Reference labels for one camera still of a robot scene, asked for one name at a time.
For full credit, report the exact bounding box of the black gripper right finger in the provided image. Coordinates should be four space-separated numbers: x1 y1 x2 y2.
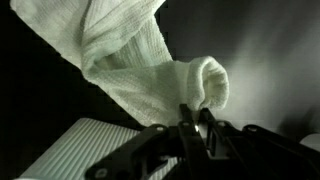
199 109 320 180

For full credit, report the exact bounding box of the white plastic bucket bin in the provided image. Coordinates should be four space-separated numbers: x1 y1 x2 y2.
14 117 179 180

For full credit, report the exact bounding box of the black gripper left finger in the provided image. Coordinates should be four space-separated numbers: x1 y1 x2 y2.
84 104 209 180

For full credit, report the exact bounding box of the white towel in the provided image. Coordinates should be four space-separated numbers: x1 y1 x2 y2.
10 0 229 126

